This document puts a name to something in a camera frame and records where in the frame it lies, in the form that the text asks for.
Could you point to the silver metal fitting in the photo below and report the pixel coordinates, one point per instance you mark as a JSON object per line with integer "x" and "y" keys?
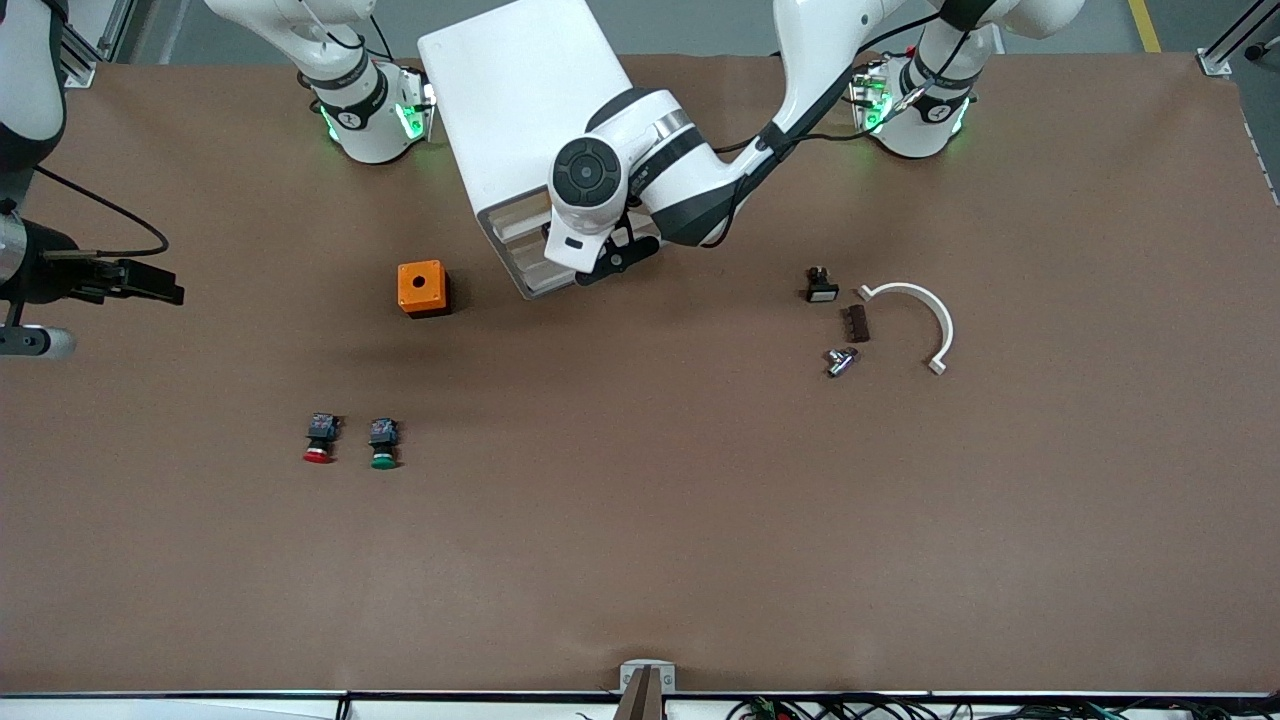
{"x": 840, "y": 362}

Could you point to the green mushroom push button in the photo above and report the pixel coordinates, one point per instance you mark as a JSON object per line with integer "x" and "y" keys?
{"x": 383, "y": 435}

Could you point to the white curved plastic bracket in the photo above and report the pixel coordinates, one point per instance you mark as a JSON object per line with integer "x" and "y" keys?
{"x": 905, "y": 288}

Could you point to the brown terminal block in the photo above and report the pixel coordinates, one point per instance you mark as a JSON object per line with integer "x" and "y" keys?
{"x": 858, "y": 324}

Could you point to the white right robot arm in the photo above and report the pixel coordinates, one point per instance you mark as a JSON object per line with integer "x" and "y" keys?
{"x": 370, "y": 130}

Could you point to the aluminium frame profile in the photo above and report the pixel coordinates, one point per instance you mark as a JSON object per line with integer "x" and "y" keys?
{"x": 85, "y": 62}
{"x": 1212, "y": 62}

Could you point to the white table edge rail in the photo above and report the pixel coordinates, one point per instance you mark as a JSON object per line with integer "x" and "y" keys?
{"x": 200, "y": 708}

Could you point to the black switch with white face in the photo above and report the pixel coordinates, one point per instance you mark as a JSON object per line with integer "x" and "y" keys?
{"x": 822, "y": 290}

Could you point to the orange button enclosure box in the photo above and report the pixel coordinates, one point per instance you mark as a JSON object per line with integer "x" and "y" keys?
{"x": 408, "y": 275}

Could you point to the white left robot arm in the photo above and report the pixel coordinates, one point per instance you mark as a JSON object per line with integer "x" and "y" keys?
{"x": 820, "y": 40}

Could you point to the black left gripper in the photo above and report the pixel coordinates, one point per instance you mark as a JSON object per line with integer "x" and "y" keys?
{"x": 546, "y": 228}

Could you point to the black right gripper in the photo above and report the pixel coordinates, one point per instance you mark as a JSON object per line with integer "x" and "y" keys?
{"x": 48, "y": 276}

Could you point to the red mushroom push button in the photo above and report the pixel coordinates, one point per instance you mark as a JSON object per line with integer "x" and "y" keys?
{"x": 321, "y": 430}

